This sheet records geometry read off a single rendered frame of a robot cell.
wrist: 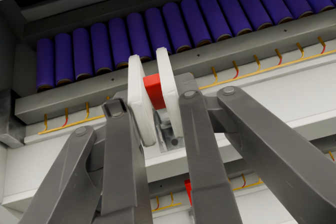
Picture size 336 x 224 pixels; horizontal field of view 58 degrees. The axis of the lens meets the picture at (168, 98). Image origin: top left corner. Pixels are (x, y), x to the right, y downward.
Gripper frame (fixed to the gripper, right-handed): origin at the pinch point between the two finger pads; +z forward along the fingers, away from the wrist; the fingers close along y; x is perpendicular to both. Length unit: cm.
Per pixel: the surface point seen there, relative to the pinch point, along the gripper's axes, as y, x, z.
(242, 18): 9.4, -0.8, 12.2
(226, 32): 7.5, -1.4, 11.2
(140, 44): -0.9, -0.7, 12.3
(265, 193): 9.3, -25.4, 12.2
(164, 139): -0.8, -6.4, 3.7
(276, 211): 9.9, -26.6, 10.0
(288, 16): 13.5, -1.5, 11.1
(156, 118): -0.9, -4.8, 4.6
